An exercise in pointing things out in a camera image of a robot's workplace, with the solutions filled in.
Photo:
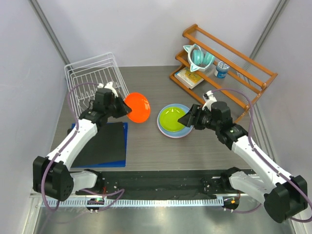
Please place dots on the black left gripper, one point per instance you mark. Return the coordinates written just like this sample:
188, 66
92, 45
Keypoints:
123, 107

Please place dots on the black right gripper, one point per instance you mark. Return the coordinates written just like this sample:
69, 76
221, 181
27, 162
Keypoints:
188, 119

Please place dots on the light blue plate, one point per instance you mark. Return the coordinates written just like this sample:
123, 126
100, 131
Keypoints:
186, 109

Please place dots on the orange plate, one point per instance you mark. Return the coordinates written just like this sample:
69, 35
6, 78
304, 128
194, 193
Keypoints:
140, 106

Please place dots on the green plate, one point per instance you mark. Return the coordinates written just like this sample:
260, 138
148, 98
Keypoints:
169, 117

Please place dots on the pink plate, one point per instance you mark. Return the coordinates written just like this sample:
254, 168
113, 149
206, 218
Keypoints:
179, 134

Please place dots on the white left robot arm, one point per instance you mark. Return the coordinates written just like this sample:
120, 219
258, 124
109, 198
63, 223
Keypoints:
51, 176

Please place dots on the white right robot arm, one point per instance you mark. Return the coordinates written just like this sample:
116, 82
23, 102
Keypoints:
282, 195

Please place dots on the orange wooden shelf rack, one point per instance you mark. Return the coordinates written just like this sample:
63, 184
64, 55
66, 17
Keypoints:
245, 82

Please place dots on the yellow white book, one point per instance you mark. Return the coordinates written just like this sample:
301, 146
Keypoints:
189, 79

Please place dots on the black mat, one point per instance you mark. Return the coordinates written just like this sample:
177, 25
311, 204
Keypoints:
107, 143

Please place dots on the blue board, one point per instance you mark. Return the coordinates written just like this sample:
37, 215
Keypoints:
125, 146

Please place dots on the blue lidded jar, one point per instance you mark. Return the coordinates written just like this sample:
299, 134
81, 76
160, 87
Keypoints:
221, 69

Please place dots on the teal cat-ear headphones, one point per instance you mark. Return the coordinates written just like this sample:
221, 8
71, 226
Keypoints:
198, 60

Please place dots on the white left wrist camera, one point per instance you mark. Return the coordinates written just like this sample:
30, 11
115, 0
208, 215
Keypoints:
111, 86

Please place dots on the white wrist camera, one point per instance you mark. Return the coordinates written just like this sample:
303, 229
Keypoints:
209, 99
111, 86

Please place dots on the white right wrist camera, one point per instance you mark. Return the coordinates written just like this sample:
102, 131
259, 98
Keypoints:
209, 99

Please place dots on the white wire dish rack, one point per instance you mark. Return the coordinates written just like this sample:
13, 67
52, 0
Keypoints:
82, 74

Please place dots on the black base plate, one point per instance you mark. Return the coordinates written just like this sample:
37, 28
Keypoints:
164, 185

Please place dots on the white perforated rail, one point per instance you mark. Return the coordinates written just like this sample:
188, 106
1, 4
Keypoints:
98, 201

